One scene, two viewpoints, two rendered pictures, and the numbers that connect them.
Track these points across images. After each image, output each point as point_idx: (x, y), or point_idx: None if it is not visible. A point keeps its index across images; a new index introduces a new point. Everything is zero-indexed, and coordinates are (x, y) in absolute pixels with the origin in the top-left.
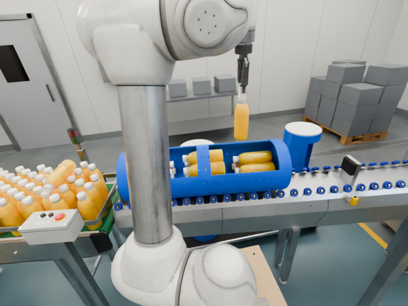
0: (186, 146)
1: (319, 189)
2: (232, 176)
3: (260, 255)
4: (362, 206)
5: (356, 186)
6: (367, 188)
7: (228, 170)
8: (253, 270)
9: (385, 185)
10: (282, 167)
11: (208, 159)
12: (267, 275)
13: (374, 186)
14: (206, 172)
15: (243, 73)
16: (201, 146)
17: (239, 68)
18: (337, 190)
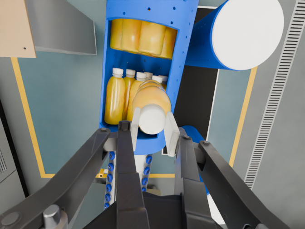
0: (265, 10)
1: (111, 155)
2: (103, 56)
3: (23, 53)
4: (106, 176)
5: (109, 185)
6: (112, 191)
7: (166, 70)
8: (7, 40)
9: (105, 205)
10: (99, 127)
11: (118, 13)
12: (3, 51)
13: (106, 197)
14: (107, 9)
15: (70, 158)
16: (157, 5)
17: (181, 183)
18: (108, 168)
